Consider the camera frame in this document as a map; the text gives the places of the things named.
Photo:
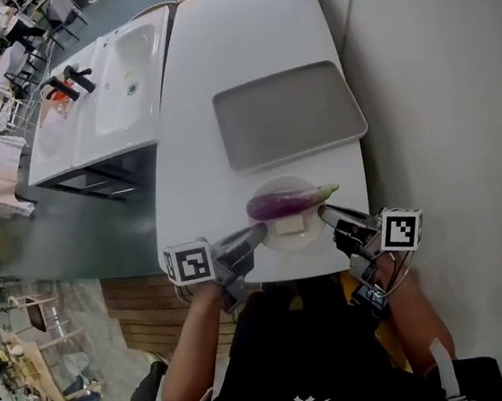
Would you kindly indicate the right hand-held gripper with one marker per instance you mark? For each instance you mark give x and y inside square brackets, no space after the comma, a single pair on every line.
[400,229]

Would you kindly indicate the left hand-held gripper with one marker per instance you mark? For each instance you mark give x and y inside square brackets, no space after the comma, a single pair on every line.
[190,262]

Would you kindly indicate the purple eggplant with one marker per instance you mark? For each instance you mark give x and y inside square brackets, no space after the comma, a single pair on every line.
[279,203]

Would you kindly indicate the person's right forearm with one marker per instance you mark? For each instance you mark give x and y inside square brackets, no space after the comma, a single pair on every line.
[416,320]

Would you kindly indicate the person's left forearm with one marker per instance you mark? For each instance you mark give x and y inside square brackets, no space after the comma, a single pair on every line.
[192,349]

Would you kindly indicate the white round plate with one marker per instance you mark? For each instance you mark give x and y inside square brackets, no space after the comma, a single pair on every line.
[312,228]

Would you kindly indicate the small white block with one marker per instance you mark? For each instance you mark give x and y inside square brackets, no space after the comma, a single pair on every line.
[290,227]

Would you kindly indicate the grey rectangular tray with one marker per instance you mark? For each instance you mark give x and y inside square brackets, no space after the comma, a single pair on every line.
[288,114]

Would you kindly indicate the wooden slatted pallet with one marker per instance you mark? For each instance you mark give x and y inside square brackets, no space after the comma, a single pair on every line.
[146,309]

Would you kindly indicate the person's black printed shirt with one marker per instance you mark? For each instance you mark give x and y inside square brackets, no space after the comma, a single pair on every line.
[309,361]

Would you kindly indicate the black sink stand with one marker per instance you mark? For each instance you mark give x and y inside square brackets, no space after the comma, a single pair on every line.
[110,177]

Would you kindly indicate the white double sink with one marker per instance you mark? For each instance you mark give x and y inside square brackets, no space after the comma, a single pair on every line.
[121,102]

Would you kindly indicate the white table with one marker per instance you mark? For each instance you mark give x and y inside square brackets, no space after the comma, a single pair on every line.
[238,36]

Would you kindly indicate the wooden stool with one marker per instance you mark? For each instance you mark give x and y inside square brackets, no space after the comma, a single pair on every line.
[41,314]

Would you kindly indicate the orange object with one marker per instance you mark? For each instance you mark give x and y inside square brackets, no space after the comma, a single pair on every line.
[64,95]

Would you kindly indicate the long wooden table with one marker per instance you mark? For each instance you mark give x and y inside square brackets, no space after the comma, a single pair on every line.
[37,370]

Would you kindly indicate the black chair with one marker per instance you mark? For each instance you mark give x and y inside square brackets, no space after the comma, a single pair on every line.
[63,11]

